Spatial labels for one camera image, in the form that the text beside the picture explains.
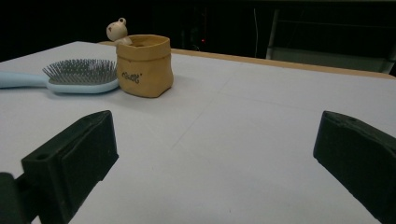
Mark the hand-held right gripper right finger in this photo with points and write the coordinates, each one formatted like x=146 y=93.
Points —
x=358 y=155

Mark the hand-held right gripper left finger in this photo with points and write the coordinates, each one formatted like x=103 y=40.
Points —
x=77 y=155

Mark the light blue hairbrush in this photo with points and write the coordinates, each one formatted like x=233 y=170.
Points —
x=77 y=87

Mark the white table cover sheet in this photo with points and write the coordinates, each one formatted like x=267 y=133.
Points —
x=233 y=124

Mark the white metal desk frame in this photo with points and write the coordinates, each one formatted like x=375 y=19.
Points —
x=327 y=59

